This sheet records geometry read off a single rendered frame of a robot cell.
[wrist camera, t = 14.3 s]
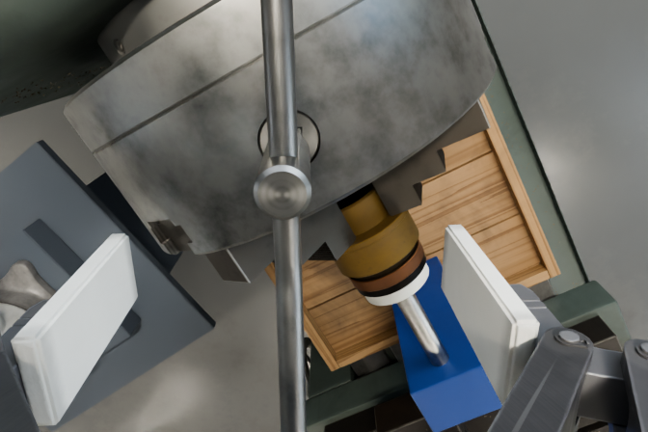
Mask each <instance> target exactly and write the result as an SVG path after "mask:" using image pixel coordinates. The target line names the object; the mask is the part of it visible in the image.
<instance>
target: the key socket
mask: <svg viewBox="0 0 648 432"><path fill-rule="evenodd" d="M297 127H302V137H303V138H304V139H305V140H306V141H307V143H308V145H309V148H310V160H312V159H313V158H314V156H315V155H316V153H317V150H318V147H319V132H318V127H317V125H316V123H315V122H314V121H313V119H312V118H311V117H309V116H308V115H307V114H305V113H303V112H301V111H298V110H297ZM258 141H259V146H260V149H261V152H262V153H263V154H264V152H265V148H266V145H267V143H268V133H267V118H266V119H265V120H264V122H263V124H262V127H261V129H260V131H259V136H258Z"/></svg>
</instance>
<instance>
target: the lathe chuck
mask: <svg viewBox="0 0 648 432"><path fill-rule="evenodd" d="M484 38H485V36H484V34H483V31H482V29H481V24H480V22H479V19H478V17H477V14H476V12H475V9H474V7H473V3H472V1H471V0H359V1H357V2H355V3H354V4H352V5H350V6H348V7H347V8H345V9H343V10H341V11H340V12H338V13H335V14H334V15H332V16H330V17H329V18H327V19H325V20H323V21H322V22H320V23H318V24H316V25H315V26H313V27H311V28H309V30H307V31H305V32H303V33H302V34H300V35H298V36H297V37H295V38H294V51H295V79H296V107H297V110H298V111H301V112H303V113H305V114H307V115H308V116H309V117H311V118H312V119H313V121H314V122H315V123H316V125H317V127H318V132H319V147H318V150H317V153H316V155H315V156H314V158H313V159H312V160H311V161H310V179H311V198H310V203H309V205H308V207H307V208H306V210H305V211H304V212H303V213H301V214H300V221H301V220H303V219H305V218H307V217H309V216H311V215H312V214H314V213H316V212H318V211H320V210H322V209H324V208H326V207H328V206H330V205H332V204H334V203H336V202H338V201H340V200H342V199H344V198H346V197H347V196H349V195H351V194H353V193H355V192H356V191H358V190H360V189H361V188H363V187H365V186H367V185H368V184H369V183H371V182H372V181H374V180H376V179H377V178H379V177H380V176H383V175H384V174H386V173H387V172H389V171H391V170H392V169H394V168H395V167H397V166H398V165H400V164H401V163H403V162H404V161H406V160H407V159H409V158H410V157H411V156H413V155H414V154H416V153H417V152H419V151H420V150H421V149H423V148H425V147H426V146H427V145H429V144H430V143H431V142H433V141H434V140H435V139H436V138H438V137H439V136H440V135H441V134H443V133H444V132H445V131H446V130H448V129H449V128H450V127H451V126H452V125H454V124H455V123H456V122H457V121H458V120H459V119H460V118H462V117H463V116H464V115H465V114H466V113H467V112H468V111H469V110H470V109H471V108H472V107H473V106H474V105H475V104H476V102H477V101H478V100H479V99H480V98H481V97H482V95H483V94H484V93H485V91H486V90H487V88H488V87H489V85H490V83H491V81H492V79H493V77H494V75H495V73H496V69H497V64H496V62H495V60H494V57H493V55H492V54H491V53H490V50H489V48H488V45H487V43H486V40H485V39H484ZM266 118H267V116H266V98H265V81H264V63H263V56H261V57H259V58H258V59H256V60H254V61H252V62H251V63H249V64H247V65H246V66H244V67H242V68H240V69H239V70H237V71H235V72H233V73H232V74H230V75H228V76H227V77H225V78H223V79H221V80H220V81H218V82H216V83H214V84H213V85H211V86H209V87H207V88H206V89H204V90H202V91H200V92H199V93H197V94H194V95H193V96H191V97H189V98H187V99H186V100H184V101H182V102H181V103H179V104H178V105H176V106H175V107H173V108H171V109H169V110H168V111H166V112H164V113H162V114H161V115H159V116H157V117H155V118H154V119H152V120H150V121H148V122H146V123H144V124H142V125H141V126H139V127H137V128H135V129H134V130H132V131H130V132H128V133H127V134H125V135H123V136H121V137H120V138H119V139H117V140H115V141H114V142H112V143H110V144H108V145H107V146H105V147H103V148H101V149H99V150H97V151H96V152H94V157H95V158H96V160H97V161H98V162H99V164H100V165H101V166H102V168H103V169H104V171H105V172H106V173H107V175H108V176H109V177H110V178H111V179H112V181H113V182H114V183H115V185H116V186H117V187H118V189H119V190H120V192H121V193H122V195H123V196H124V197H125V199H126V200H127V202H128V203H129V204H130V206H131V207H132V208H133V210H134V211H135V212H136V214H137V215H138V217H139V218H140V219H141V221H142V222H143V223H144V225H145V226H146V228H147V229H148V231H149V232H150V233H151V235H152V236H153V238H154V239H155V240H156V242H157V243H158V244H159V246H160V247H161V249H162V250H163V251H164V252H166V253H168V254H170V255H177V254H178V253H179V252H181V251H180V250H179V249H178V248H177V246H176V245H175V243H174V242H173V240H172V239H171V238H170V237H168V238H167V237H166V235H165V234H164V233H163V231H162V230H161V228H159V227H158V224H159V222H158V221H162V220H166V219H170V220H171V221H172V222H173V224H174V225H175V226H178V225H181V227H182V228H183V229H184V231H185V232H186V234H187V235H188V237H189V238H190V239H191V241H189V242H188V243H187V244H188V245H189V247H190V248H191V250H192V251H193V253H194V254H195V255H205V254H210V253H215V252H219V251H223V250H225V249H229V248H232V247H235V246H239V245H242V244H245V243H247V242H250V241H253V240H256V239H258V238H260V237H263V236H265V235H268V234H270V233H272V232H273V221H272V218H271V217H269V216H267V215H266V214H264V213H263V212H262V211H261V210H260V209H259V208H258V207H257V204H256V202H255V199H254V186H255V182H256V179H257V173H258V170H259V167H260V164H261V160H262V157H263V153H262V152H261V149H260V146H259V141H258V136H259V131H260V129H261V127H262V124H263V122H264V120H265V119H266Z"/></svg>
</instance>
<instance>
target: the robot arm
mask: <svg viewBox="0 0 648 432"><path fill-rule="evenodd" d="M441 288H442V290H443V292H444V294H445V297H446V298H447V300H448V302H449V304H450V305H451V307H452V309H453V311H454V313H455V315H456V317H457V319H458V321H459V323H460V325H461V327H462V329H463V330H464V332H465V334H466V336H467V338H468V340H469V342H470V344H471V346H472V349H473V351H474V353H475V355H476V356H477V358H478V359H479V361H480V363H481V365H482V367H483V369H484V371H485V373H486V375H487V377H488V379H489V381H490V382H491V384H492V386H493V388H494V390H495V392H496V394H497V396H498V398H499V401H500V403H501V405H502V406H501V408H500V410H499V412H498V414H497V416H496V417H495V419H494V421H493V423H492V424H491V426H490V428H489V429H488V431H487V432H578V428H579V423H580V418H586V419H595V420H599V421H604V422H607V423H608V430H609V432H648V340H647V339H638V338H636V339H629V340H628V341H626V342H625V344H624V348H623V352H618V351H612V350H606V349H601V348H597V347H594V345H593V342H592V341H591V340H590V338H589V337H587V336H585V335H584V334H582V333H580V332H578V331H576V330H573V329H568V328H564V327H563V326H562V325H561V323H560V322H559V321H558V320H557V319H556V318H555V316H554V315H553V314H552V313H551V312H550V311H549V309H547V307H546V306H545V305H544V304H543V302H541V301H540V299H539V298H538V297H537V295H536V294H535V293H534V292H533V291H532V290H530V289H528V288H527V287H525V286H523V285H522V284H508V283H507V281H506V280H505V279H504V277H503V276H502V275H501V274H500V272H499V271H498V270H497V268H496V267H495V266H494V265H493V263H492V262H491V261H490V259H489V258H487V257H486V255H485V254H484V253H483V252H482V250H481V249H480V248H479V247H478V245H477V244H476V243H475V242H474V240H473V239H472V237H471V236H470V235H469V234H468V232H467V231H466V230H465V229H464V227H462V226H461V225H448V227H447V228H445V244H444V258H443V272H442V285H441ZM137 297H138V293H137V286H136V281H135V275H134V268H133V262H132V256H131V250H130V244H129V238H128V236H126V235H125V233H117V234H111V235H110V236H109V237H108V239H107V240H106V241H105V242H104V243H103V244H102V245H101V246H100V247H99V248H98V249H97V250H96V251H95V252H94V253H93V254H92V255H91V257H90V258H89V259H88V260H87V261H86V262H85V263H84V264H83V265H82V266H81V267H80V268H79V269H78V270H77V271H76V272H75V273H74V274H73V275H72V277H71V278H70V279H69V280H68V281H67V282H66V283H65V284H64V285H63V286H62V287H61V288H60V289H59V290H58V291H56V290H54V289H53V288H52V287H51V286H50V285H49V284H48V283H47V282H46V281H45V280H44V279H43V278H42V277H41V276H40V275H39V273H38V272H37V270H36V268H35V266H34V265H33V264H32V263H31V262H30V261H28V260H25V259H21V260H19V261H17V262H16V263H15V264H14V265H12V267H11V268H10V270H9V272H8V273H7V275H6V276H5V277H4V278H2V279H1V280H0V432H41V431H40V429H39V426H41V425H56V424H57V422H59V421H60V419H61V418H62V416H63V415H64V413H65V411H66V410H67V408H68V406H69V405H70V403H71V401H72V400H73V398H74V397H75V395H76V394H77V393H78V391H79V390H80V388H81V387H82V385H83V383H84V382H85V380H86V379H87V377H88V375H89V374H90V372H91V371H92V369H93V367H94V366H95V364H96V362H97V361H98V359H99V357H100V356H101V354H102V353H103V351H104V349H105V348H106V346H107V345H108V343H109V341H110V340H111V338H112V337H113V335H114V334H115V332H116V331H117V330H118V328H119V327H120V325H121V323H122V321H123V320H124V318H125V317H126V315H127V313H128V312H129V310H130V309H131V307H132V305H133V304H134V302H135V301H136V299H137Z"/></svg>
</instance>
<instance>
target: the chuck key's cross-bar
mask: <svg viewBox="0 0 648 432"><path fill-rule="evenodd" d="M260 10H261V28H262V46H263V63H264V81H265V98H266V116H267V133H268V151H269V157H275V156H294V157H298V136H297V107H296V79H295V51H294V22H293V0H260ZM272 221H273V238H274V256H275V276H276V303H277V332H278V362H279V391H280V420H281V432H307V413H306V379H305V345H304V312H303V278H302V249H301V221H300V215H298V216H297V217H294V218H292V219H288V220H278V219H274V218H272Z"/></svg>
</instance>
